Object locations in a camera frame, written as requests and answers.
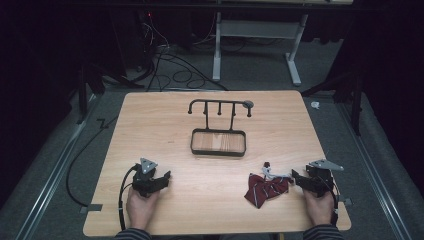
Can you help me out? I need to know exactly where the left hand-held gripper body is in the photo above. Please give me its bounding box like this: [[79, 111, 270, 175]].
[[131, 157, 168, 198]]

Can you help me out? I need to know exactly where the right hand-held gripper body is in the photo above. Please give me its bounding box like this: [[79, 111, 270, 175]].
[[301, 158, 345, 198]]

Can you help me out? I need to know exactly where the red striped bow tie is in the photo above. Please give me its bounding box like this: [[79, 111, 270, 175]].
[[243, 161, 294, 210]]

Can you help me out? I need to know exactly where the black metal hanger rack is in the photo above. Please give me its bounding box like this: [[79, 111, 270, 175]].
[[187, 98, 255, 158]]

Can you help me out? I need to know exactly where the person's left hand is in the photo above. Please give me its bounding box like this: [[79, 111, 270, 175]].
[[125, 187, 162, 232]]

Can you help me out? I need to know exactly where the person's right hand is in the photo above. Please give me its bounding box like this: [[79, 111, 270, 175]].
[[302, 188, 336, 227]]

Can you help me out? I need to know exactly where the striped right sleeve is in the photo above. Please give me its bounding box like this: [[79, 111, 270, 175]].
[[302, 224, 344, 240]]

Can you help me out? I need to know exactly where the striped sleeve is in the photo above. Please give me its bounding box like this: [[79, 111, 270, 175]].
[[114, 227, 153, 240], [302, 224, 344, 240]]

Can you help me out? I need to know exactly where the striped left sleeve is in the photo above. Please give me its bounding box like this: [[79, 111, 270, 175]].
[[114, 227, 153, 240]]

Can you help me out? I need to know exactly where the black stand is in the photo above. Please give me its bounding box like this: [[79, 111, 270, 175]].
[[300, 71, 364, 137], [75, 61, 146, 125]]

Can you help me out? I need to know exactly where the long black floor cable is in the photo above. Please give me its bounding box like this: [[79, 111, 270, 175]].
[[65, 114, 119, 208]]

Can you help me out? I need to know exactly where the bundle of floor cables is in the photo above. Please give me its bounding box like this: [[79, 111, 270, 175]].
[[134, 13, 230, 92]]

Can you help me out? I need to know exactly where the grey metal desk frame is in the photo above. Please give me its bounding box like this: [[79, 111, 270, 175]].
[[211, 11, 310, 87]]

